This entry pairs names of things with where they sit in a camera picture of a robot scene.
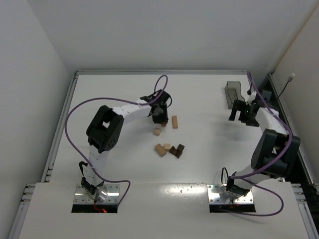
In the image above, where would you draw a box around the smoky transparent plastic container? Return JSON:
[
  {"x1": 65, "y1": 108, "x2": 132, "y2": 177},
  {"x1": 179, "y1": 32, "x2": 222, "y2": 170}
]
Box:
[{"x1": 224, "y1": 81, "x2": 245, "y2": 110}]

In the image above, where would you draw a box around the small light wood cube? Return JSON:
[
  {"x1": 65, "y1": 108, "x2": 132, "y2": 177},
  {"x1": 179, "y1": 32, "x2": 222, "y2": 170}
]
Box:
[{"x1": 164, "y1": 143, "x2": 171, "y2": 151}]

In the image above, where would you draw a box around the dark wood notched block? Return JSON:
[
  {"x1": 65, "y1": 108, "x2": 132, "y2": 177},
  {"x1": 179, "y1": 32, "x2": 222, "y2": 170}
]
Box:
[{"x1": 169, "y1": 144, "x2": 185, "y2": 158}]

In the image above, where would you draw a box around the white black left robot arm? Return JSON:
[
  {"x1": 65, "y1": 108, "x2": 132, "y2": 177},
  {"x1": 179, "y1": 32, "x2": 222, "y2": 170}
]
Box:
[{"x1": 79, "y1": 90, "x2": 172, "y2": 196}]

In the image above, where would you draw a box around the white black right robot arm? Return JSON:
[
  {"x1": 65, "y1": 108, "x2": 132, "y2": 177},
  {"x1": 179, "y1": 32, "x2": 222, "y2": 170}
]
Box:
[{"x1": 226, "y1": 100, "x2": 301, "y2": 198}]

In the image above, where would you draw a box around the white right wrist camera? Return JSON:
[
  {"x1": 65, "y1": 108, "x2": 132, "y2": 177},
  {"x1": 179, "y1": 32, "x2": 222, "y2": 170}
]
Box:
[{"x1": 247, "y1": 91, "x2": 257, "y2": 105}]

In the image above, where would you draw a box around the black cable with white plug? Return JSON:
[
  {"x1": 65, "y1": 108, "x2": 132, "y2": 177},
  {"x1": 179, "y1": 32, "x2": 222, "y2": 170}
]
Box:
[{"x1": 269, "y1": 73, "x2": 296, "y2": 110}]

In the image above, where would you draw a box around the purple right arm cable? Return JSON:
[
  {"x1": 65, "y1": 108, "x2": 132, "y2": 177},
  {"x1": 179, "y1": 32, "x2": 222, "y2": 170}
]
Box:
[{"x1": 219, "y1": 71, "x2": 293, "y2": 216}]

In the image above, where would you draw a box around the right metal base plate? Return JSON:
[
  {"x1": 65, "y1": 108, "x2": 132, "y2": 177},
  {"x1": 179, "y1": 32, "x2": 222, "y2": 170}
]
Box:
[{"x1": 207, "y1": 184, "x2": 254, "y2": 206}]

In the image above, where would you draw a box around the metal base plate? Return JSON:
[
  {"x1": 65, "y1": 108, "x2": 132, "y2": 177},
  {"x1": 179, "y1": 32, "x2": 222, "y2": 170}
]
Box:
[
  {"x1": 207, "y1": 184, "x2": 254, "y2": 206},
  {"x1": 73, "y1": 184, "x2": 120, "y2": 205}
]

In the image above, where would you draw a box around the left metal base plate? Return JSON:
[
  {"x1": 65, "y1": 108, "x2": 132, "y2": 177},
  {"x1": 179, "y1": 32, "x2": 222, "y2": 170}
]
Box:
[{"x1": 73, "y1": 184, "x2": 120, "y2": 205}]

